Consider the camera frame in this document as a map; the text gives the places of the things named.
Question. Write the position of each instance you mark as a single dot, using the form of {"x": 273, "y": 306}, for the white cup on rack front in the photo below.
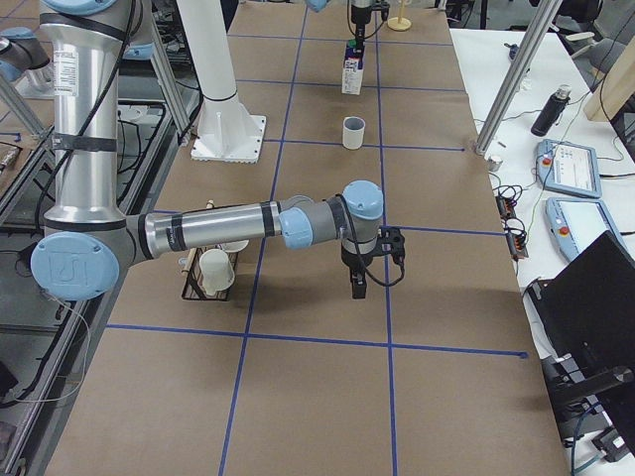
{"x": 217, "y": 271}

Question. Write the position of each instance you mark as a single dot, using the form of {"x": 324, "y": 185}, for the wooden cup tree stand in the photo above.
{"x": 400, "y": 23}

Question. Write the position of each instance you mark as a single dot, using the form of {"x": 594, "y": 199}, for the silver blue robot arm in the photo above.
{"x": 376, "y": 6}
{"x": 89, "y": 242}

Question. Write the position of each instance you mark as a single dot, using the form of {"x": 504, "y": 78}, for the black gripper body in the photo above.
{"x": 353, "y": 263}
{"x": 359, "y": 19}

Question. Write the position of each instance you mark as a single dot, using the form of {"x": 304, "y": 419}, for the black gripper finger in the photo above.
{"x": 359, "y": 38}
{"x": 358, "y": 284}

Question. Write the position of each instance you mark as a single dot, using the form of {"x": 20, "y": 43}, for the white cup on rack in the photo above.
{"x": 233, "y": 247}
{"x": 217, "y": 271}

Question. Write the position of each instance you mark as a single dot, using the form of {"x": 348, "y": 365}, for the grey white cup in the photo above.
{"x": 353, "y": 129}

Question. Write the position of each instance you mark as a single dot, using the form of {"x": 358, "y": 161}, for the far blue teach pendant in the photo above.
{"x": 568, "y": 168}

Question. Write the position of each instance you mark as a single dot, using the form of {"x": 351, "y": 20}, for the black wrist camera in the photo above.
{"x": 391, "y": 242}

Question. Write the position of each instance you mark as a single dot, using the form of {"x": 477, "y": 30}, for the black laptop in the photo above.
{"x": 588, "y": 308}

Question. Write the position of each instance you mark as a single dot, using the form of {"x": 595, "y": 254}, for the white cup on rack rear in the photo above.
{"x": 233, "y": 247}

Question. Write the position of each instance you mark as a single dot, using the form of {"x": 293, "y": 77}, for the small metal cylinder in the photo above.
{"x": 494, "y": 163}

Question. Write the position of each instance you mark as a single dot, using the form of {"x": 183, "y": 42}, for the blue teach pendant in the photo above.
{"x": 568, "y": 168}
{"x": 576, "y": 222}

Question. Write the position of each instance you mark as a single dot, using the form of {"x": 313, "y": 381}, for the aluminium frame post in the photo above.
{"x": 538, "y": 27}

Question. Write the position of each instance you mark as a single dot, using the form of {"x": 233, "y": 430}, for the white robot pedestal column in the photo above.
{"x": 226, "y": 131}

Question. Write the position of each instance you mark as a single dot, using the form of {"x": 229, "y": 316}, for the black water bottle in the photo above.
{"x": 552, "y": 110}

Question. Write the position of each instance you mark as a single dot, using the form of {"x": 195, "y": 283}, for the purple milk carton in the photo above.
{"x": 352, "y": 70}

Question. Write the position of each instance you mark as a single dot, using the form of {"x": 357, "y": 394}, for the near blue teach pendant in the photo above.
{"x": 576, "y": 222}

